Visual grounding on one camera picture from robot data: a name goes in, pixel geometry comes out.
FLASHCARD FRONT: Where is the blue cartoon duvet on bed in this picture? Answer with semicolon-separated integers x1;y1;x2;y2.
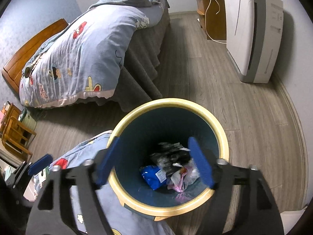
19;4;151;108

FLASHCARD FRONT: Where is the white grey air purifier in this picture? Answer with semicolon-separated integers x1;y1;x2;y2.
224;0;284;84

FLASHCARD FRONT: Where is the blue snack wrapper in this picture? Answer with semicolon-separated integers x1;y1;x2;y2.
140;165;167;190

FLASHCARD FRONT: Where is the grey bed skirt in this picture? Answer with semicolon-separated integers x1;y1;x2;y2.
76;0;170;112

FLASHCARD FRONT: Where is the small wooden chair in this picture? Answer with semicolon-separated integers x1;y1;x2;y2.
1;102;37;161

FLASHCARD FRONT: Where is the blue cartoon table cloth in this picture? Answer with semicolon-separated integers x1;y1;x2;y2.
34;130;174;235

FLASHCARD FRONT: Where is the wooden bed headboard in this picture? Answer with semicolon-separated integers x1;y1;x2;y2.
2;19;68;94

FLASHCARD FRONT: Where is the black plastic bag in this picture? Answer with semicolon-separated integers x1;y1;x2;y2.
151;142;191;176

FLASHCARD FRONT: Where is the white power cable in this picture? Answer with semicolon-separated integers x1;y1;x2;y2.
204;0;227;45

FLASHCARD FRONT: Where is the pink clear plastic bag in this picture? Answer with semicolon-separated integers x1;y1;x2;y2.
167;159;200;193

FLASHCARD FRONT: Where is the blue yellow-rimmed trash bin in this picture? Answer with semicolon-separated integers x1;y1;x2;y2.
109;98;229;221

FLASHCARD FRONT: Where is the wooden cabinet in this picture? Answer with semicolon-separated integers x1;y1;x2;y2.
196;0;227;41

